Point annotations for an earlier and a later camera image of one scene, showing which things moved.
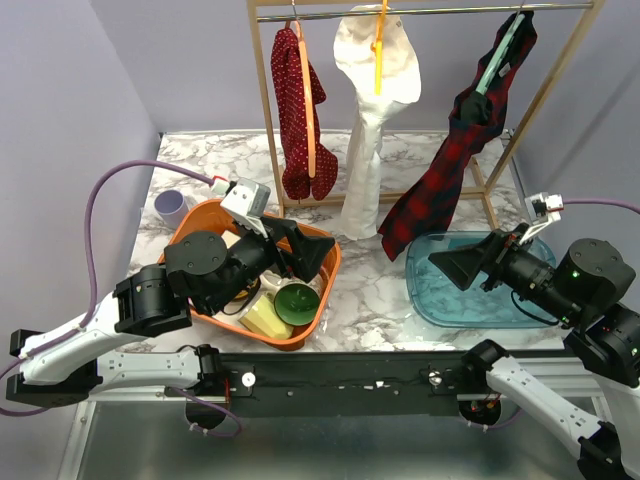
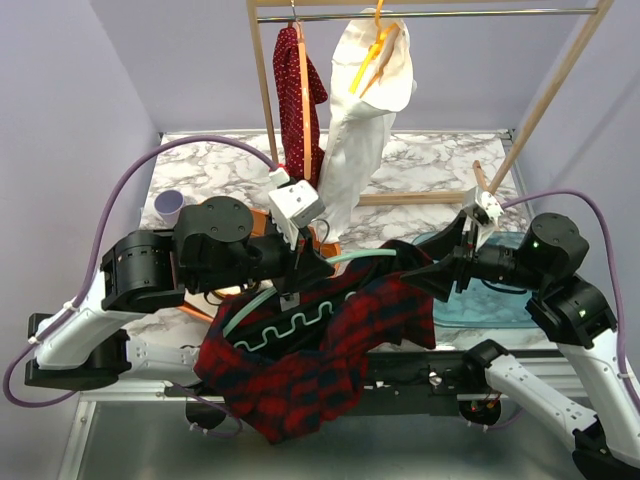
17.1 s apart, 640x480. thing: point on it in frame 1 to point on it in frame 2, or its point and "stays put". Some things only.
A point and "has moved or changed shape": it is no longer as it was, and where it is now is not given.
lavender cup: x=171 y=206 stays put
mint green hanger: x=499 y=55 to x=332 y=258
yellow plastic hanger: x=377 y=48 has moved or changed shape
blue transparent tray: x=436 y=299 stays put
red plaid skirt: x=427 y=206 to x=300 y=373
